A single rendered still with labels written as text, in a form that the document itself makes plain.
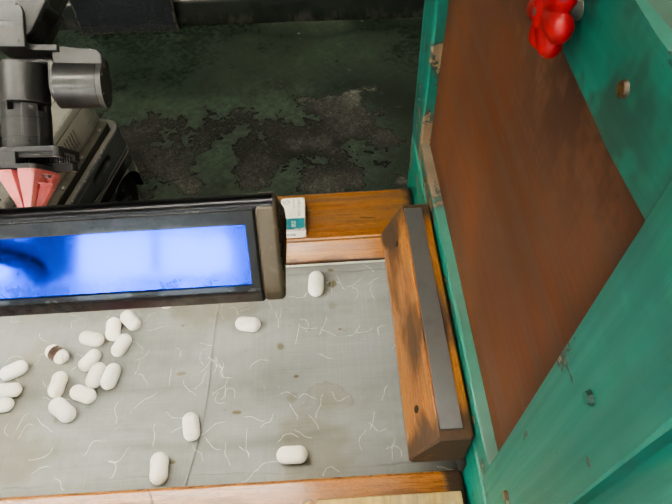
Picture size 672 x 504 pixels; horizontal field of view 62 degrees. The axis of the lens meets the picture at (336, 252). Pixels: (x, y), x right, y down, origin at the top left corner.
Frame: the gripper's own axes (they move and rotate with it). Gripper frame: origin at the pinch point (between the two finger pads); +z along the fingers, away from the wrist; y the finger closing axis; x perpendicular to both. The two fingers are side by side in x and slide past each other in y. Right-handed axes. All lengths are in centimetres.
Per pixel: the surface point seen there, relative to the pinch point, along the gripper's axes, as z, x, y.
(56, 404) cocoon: 21.7, -4.8, 4.1
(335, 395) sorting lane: 22.3, -3.5, 37.4
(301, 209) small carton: -0.9, 9.9, 33.4
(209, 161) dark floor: -23, 131, -5
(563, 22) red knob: -7, -45, 48
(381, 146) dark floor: -27, 132, 57
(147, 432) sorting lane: 25.3, -5.3, 15.0
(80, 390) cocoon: 20.5, -3.6, 6.5
